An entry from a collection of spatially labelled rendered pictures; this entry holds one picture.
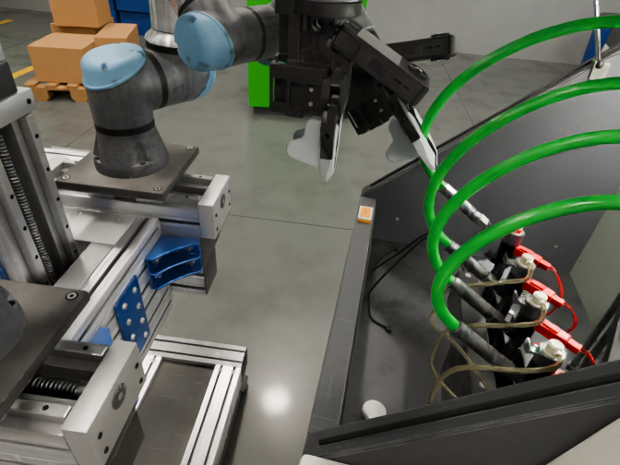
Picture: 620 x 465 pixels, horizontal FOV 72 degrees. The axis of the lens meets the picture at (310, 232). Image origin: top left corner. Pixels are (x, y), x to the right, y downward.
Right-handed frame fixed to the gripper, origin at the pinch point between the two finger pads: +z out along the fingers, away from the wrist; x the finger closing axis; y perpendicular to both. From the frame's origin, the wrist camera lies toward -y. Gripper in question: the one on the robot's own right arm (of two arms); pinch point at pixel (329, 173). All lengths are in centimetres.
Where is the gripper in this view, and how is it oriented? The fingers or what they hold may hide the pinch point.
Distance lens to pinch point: 55.6
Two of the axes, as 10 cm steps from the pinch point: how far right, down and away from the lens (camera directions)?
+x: -2.1, 5.7, -7.9
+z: -0.6, 8.0, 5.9
